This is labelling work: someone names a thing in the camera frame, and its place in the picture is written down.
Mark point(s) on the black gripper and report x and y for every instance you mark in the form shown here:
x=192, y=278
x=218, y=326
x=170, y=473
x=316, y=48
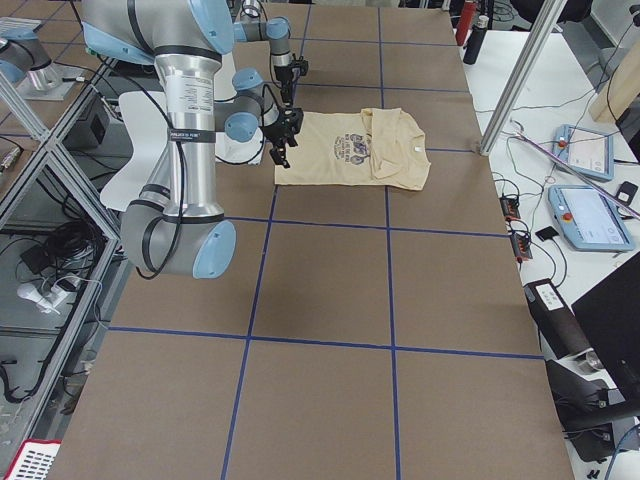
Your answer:
x=280, y=131
x=286, y=80

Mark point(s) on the beige long sleeve graphic shirt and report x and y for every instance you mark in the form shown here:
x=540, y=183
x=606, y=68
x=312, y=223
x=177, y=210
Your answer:
x=374, y=147

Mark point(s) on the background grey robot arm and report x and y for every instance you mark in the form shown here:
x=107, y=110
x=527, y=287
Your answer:
x=22, y=53

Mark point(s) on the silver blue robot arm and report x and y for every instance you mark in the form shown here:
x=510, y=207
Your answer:
x=253, y=25
x=176, y=224

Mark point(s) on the black water bottle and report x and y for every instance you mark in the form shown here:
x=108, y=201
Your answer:
x=476, y=39

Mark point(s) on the red water bottle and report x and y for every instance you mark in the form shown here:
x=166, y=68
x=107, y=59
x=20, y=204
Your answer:
x=466, y=17

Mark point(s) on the upper orange black usb hub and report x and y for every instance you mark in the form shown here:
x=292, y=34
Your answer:
x=510, y=208

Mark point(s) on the orange black usb hub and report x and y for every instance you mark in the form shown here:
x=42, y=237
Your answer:
x=520, y=243
x=510, y=208

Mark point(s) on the lower orange black usb hub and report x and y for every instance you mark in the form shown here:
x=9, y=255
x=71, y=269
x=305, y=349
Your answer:
x=520, y=243

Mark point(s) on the upper blue teach pendant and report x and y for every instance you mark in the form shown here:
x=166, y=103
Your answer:
x=587, y=151

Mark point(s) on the blue teach pendant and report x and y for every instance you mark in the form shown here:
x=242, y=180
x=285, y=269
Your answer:
x=587, y=220
x=587, y=151

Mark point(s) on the lower blue teach pendant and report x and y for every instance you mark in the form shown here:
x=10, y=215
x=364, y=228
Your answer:
x=587, y=220

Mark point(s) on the black labelled box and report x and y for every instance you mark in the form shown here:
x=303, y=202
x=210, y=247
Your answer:
x=555, y=319

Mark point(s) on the wooden beam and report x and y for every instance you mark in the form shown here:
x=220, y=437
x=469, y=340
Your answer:
x=619, y=24

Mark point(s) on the black power adapter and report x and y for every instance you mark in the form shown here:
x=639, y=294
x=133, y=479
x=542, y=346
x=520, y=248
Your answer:
x=626, y=192

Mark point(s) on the black monitor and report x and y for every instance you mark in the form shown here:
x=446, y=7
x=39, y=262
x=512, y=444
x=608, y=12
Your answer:
x=608, y=315

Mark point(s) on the red white basket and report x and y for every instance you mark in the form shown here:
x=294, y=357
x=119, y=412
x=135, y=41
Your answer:
x=33, y=460

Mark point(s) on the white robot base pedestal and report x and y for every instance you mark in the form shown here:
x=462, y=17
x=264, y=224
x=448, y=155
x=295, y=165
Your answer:
x=228, y=149

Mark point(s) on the aluminium frame post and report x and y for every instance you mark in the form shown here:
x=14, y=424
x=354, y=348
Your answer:
x=536, y=40

